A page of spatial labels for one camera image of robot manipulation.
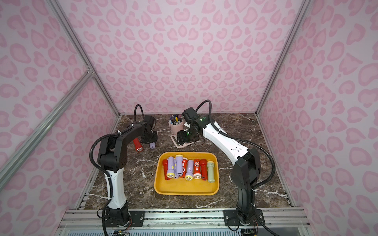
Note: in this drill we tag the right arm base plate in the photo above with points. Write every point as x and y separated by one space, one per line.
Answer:
234 217

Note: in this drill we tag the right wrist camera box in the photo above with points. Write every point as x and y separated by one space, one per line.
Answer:
190 115

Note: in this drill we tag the aluminium front rail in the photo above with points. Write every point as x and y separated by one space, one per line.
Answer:
284 221

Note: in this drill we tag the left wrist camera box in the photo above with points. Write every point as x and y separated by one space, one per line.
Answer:
149 121

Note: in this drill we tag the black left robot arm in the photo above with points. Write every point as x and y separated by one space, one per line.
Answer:
112 159

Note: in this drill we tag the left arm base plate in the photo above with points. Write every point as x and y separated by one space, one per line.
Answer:
117 218

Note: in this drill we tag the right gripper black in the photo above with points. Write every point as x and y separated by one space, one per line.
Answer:
181 137

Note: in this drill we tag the pink calculator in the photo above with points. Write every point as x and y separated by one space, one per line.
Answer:
178 143

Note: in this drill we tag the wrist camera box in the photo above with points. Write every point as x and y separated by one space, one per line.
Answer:
190 115
149 121

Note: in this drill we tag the pale green flashlight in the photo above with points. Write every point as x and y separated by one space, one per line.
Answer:
210 171

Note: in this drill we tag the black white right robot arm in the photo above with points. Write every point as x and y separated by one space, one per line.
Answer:
246 162

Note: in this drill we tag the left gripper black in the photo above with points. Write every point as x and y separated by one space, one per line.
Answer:
149 136

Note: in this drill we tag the pink metal pen bucket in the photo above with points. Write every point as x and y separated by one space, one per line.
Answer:
176 123

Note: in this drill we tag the yellow plastic tray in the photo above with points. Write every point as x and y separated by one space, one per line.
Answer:
181 186

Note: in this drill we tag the plain red flashlight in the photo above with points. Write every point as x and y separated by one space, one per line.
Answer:
203 166

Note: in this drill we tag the purple flashlight group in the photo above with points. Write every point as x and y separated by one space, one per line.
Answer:
190 170

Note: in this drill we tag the red white flashlight emblem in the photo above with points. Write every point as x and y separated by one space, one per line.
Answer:
197 169

